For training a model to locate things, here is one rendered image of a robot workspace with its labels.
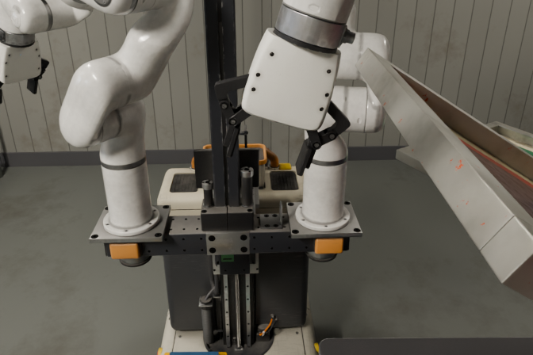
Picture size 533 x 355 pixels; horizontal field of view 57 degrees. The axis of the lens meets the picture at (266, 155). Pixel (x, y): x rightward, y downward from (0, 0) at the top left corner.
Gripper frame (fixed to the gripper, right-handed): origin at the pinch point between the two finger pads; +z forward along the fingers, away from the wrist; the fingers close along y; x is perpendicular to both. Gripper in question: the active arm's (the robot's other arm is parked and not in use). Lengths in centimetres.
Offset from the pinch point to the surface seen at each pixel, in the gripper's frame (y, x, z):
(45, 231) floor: 88, -204, 183
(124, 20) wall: 84, -302, 62
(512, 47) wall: -198, -311, -1
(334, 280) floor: -80, -155, 131
